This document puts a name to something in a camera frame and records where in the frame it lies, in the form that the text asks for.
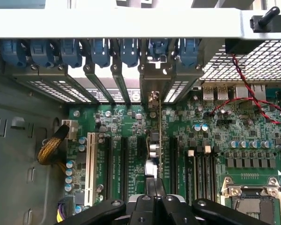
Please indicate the open grey PC case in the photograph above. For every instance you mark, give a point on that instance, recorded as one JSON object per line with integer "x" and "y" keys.
{"x": 107, "y": 23}

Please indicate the metal CPU socket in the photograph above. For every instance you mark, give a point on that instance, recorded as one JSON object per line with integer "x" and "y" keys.
{"x": 250, "y": 206}

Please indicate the black RAM slot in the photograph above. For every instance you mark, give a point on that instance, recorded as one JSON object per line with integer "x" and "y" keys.
{"x": 213, "y": 178}
{"x": 199, "y": 178}
{"x": 206, "y": 178}

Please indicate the white PCI expansion slot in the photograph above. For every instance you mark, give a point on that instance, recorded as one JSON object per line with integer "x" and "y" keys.
{"x": 90, "y": 168}

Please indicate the green Dell motherboard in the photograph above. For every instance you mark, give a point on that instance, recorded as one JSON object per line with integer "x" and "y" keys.
{"x": 236, "y": 131}

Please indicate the blue card retention clip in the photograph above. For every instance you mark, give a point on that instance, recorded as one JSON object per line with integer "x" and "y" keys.
{"x": 70, "y": 53}
{"x": 42, "y": 53}
{"x": 158, "y": 47}
{"x": 100, "y": 52}
{"x": 189, "y": 52}
{"x": 128, "y": 52}
{"x": 12, "y": 52}

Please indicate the dark part with white print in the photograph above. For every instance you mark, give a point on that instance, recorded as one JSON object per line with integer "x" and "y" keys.
{"x": 114, "y": 95}

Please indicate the perforated metal slot cover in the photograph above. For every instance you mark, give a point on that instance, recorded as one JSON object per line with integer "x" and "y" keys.
{"x": 187, "y": 75}
{"x": 53, "y": 75}
{"x": 21, "y": 75}

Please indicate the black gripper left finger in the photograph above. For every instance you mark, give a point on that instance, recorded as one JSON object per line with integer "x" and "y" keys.
{"x": 142, "y": 211}

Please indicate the short black expansion slot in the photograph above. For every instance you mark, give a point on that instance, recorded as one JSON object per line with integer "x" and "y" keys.
{"x": 141, "y": 147}

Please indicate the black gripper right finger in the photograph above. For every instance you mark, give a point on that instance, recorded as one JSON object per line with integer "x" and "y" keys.
{"x": 173, "y": 211}

